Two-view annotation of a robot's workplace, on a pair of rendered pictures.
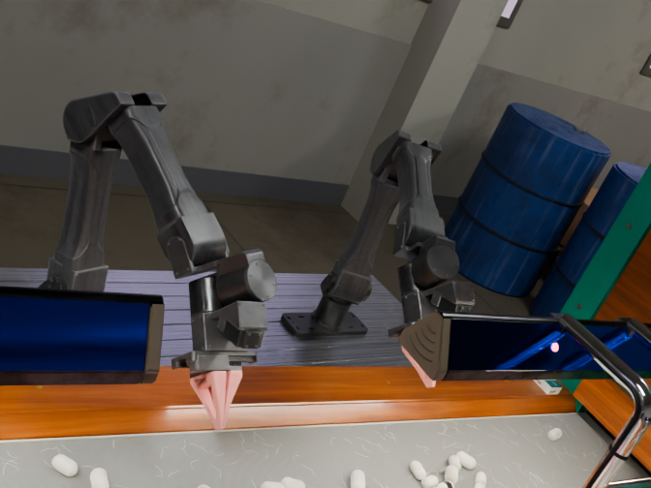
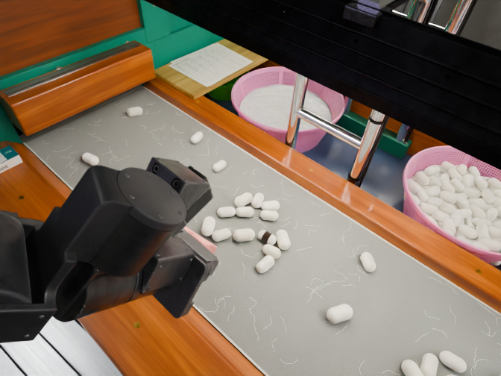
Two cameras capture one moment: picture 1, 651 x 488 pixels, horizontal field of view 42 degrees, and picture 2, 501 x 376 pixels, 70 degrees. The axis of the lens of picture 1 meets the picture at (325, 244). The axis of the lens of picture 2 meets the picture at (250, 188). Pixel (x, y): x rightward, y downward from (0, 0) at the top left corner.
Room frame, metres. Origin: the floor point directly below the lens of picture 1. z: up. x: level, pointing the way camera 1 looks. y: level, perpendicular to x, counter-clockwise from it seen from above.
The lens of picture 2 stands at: (1.20, -0.01, 1.24)
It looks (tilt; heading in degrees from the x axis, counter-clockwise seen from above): 48 degrees down; 258
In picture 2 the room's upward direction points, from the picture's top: 5 degrees clockwise
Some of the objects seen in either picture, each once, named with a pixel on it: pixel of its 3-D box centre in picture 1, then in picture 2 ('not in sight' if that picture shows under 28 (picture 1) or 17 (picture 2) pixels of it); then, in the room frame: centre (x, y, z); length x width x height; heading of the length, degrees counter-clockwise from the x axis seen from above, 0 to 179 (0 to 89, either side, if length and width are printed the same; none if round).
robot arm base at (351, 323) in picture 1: (331, 310); not in sight; (1.57, -0.07, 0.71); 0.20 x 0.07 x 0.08; 135
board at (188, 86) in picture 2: not in sight; (221, 60); (1.12, -0.87, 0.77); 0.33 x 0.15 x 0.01; 40
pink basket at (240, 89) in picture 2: not in sight; (285, 112); (0.98, -0.70, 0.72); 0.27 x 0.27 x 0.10
